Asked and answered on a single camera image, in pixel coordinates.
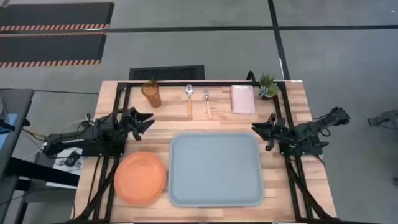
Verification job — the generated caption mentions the grey plastic tray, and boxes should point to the grey plastic tray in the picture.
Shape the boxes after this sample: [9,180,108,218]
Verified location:
[167,133,265,208]

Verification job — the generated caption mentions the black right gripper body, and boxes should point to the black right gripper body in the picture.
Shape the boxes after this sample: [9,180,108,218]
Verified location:
[266,113,289,152]

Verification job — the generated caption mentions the black aluminium rig frame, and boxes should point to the black aluminium rig frame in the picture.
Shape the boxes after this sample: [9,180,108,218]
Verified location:
[67,80,340,224]

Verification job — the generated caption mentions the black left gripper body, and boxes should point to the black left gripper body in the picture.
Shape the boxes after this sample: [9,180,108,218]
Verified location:
[120,107,141,141]

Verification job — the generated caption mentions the small potted succulent plant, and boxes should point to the small potted succulent plant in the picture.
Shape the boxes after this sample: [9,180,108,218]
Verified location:
[257,73,280,100]

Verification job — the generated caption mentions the black perforated floor mat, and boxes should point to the black perforated floor mat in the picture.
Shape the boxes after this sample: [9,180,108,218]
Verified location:
[129,65,206,81]

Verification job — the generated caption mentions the grey side table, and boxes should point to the grey side table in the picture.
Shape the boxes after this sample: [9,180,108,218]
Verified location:
[0,88,35,181]

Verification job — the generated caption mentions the small black handheld device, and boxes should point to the small black handheld device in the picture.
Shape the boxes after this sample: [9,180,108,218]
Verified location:
[64,150,81,167]

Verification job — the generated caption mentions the orange translucent plastic cup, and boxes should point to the orange translucent plastic cup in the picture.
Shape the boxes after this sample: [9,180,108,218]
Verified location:
[141,80,162,108]

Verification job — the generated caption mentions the white sheet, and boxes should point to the white sheet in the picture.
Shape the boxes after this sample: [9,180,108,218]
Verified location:
[52,147,84,172]

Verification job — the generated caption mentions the spoon with orange handle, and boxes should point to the spoon with orange handle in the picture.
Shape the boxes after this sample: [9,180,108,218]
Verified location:
[185,83,195,116]

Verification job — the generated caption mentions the fork with orange handle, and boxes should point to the fork with orange handle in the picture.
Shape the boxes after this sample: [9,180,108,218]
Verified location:
[203,88,214,120]

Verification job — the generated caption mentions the black mat with striped edge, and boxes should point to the black mat with striped edge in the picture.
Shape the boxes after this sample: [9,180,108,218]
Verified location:
[0,2,115,32]
[0,32,108,68]

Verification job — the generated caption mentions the orange plastic plate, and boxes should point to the orange plastic plate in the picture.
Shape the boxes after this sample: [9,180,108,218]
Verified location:
[113,151,167,206]

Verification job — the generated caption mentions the grey chair base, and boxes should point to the grey chair base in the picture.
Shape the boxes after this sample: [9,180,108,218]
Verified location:
[368,108,398,129]

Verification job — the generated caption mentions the pink notebook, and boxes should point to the pink notebook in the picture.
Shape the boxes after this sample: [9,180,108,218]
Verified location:
[230,85,256,114]

